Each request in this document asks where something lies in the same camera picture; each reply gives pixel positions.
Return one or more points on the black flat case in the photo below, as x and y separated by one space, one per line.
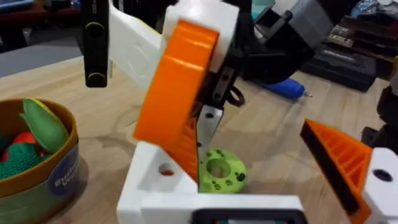
342 67

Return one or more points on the orange ribbed wedge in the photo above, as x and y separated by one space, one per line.
188 149

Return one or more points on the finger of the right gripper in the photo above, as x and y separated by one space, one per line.
210 124
177 81

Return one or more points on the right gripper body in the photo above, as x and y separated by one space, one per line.
276 56

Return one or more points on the blue electric screwdriver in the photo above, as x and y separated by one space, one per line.
286 88

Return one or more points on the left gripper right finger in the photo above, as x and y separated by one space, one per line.
348 161

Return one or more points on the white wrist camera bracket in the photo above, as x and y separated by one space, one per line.
133 49

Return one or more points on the brown tub with toy vegetables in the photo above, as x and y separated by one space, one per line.
34 161

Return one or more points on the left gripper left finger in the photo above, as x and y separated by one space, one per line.
146 186

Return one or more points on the green disc with holes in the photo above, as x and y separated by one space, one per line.
231 174

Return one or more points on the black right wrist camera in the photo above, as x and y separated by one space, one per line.
95 46

